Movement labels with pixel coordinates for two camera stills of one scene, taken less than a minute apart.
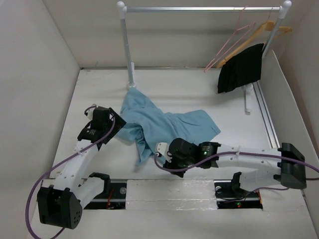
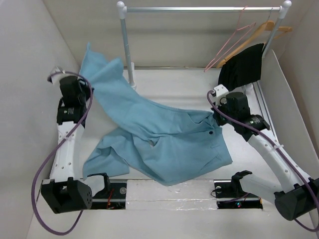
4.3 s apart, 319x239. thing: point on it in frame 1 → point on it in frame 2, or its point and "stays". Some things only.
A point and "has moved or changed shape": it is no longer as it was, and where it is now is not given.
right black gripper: x=173 y=164 → x=219 y=120
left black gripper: x=118 y=123 → x=87 y=89
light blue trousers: x=149 y=127 has moved or changed shape
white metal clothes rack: x=246 y=90 stays
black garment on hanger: x=243 y=68 stays
